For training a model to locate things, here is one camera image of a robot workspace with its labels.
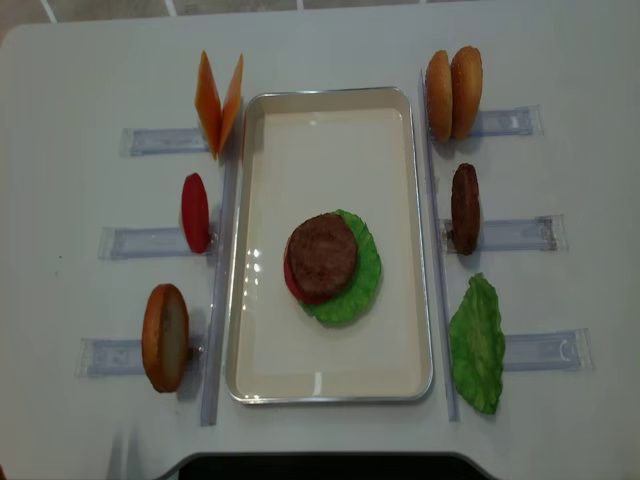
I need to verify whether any upright bun half left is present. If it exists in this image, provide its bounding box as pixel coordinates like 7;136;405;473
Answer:
141;284;189;393

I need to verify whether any sesame bun half inner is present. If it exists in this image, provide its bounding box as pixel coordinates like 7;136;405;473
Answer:
451;46;483;140

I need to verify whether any clear right bun holder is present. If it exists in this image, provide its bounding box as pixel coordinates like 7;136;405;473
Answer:
469;105;544;137

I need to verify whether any clear tomato holder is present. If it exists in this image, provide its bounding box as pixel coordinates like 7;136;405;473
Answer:
98;227;194;260

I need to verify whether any clear cheese holder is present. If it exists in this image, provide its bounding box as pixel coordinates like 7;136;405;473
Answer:
119;128;209;158

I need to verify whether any sesame bun half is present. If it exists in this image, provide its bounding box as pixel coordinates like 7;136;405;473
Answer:
425;50;453;143
451;46;483;140

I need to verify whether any clear long rail right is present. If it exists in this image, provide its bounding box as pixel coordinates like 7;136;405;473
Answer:
419;67;460;422

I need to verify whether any upright green lettuce leaf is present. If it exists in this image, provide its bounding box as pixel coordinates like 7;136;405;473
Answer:
449;273;506;415

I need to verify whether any white rectangular metal tray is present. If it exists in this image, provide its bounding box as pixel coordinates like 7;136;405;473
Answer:
221;87;433;404

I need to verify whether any clear lettuce holder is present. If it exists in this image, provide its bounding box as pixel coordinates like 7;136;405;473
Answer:
504;328;594;372

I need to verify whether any clear bun holder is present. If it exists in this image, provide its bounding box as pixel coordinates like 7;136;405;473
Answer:
469;105;544;137
74;337;205;379

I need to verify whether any red upright tomato slice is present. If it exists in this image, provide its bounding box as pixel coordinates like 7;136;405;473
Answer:
181;173;210;254

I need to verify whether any clear long rail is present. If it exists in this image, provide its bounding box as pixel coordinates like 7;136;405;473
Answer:
200;160;237;427
419;67;460;422

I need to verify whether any sesame bun half outer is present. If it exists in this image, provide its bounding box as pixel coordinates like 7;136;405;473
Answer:
425;50;453;143

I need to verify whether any clear left bun holder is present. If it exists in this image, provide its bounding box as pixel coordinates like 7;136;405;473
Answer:
74;337;205;379

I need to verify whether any orange cheese slice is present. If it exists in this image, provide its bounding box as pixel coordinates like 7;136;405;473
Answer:
217;55;244;156
194;51;222;158

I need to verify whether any clear patty holder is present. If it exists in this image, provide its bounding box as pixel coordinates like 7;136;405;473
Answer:
439;214;569;253

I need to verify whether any clear long rail left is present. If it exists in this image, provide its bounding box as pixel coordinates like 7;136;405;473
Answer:
200;160;237;427

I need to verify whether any green lettuce leaf on tray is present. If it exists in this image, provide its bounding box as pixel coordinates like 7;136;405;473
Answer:
298;209;382;327

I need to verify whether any brown meat patty on tray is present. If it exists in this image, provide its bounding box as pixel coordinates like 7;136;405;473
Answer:
284;213;358;299

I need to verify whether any upright brown meat patty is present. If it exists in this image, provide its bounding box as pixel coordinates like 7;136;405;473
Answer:
451;163;481;255

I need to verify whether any red tomato slice on tray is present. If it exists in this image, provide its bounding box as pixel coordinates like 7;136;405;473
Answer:
284;254;330;305

